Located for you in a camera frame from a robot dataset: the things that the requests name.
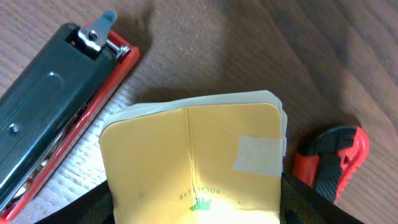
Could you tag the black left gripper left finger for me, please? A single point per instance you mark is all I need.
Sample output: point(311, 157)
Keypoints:
point(94, 207)

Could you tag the yellow sticky note pad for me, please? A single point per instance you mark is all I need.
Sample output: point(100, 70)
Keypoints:
point(207, 159)

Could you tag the red black stapler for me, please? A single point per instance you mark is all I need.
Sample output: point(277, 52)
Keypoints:
point(54, 100)

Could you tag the red utility knife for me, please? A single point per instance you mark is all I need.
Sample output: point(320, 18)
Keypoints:
point(328, 160)

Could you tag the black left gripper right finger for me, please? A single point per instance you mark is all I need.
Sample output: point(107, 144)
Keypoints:
point(301, 204)

